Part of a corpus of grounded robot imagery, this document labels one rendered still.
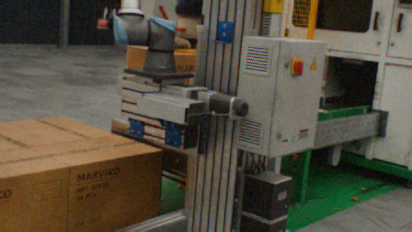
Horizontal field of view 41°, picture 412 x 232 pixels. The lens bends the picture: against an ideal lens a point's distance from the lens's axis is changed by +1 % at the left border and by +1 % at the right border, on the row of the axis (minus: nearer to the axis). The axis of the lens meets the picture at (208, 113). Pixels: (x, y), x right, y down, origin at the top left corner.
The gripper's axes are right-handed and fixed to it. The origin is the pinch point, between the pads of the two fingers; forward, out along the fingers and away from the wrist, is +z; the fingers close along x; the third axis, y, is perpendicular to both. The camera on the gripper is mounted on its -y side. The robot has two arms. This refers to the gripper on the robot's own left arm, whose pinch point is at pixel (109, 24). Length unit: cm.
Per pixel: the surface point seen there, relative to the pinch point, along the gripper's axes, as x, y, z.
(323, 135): -31, 174, 71
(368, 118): -28, 244, 63
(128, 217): -23, 3, 101
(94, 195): -23, -20, 84
